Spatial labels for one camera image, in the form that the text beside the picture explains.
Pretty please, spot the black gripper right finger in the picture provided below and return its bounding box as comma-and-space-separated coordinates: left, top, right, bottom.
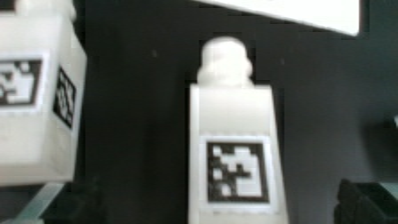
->
336, 179, 398, 224

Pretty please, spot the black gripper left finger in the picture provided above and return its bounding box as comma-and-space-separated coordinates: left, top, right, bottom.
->
15, 183, 102, 224

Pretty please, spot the white chair leg with tag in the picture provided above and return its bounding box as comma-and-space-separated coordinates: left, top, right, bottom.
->
189, 37, 290, 224

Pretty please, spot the white chair seat part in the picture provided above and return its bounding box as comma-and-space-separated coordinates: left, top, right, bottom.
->
192, 0, 361, 36

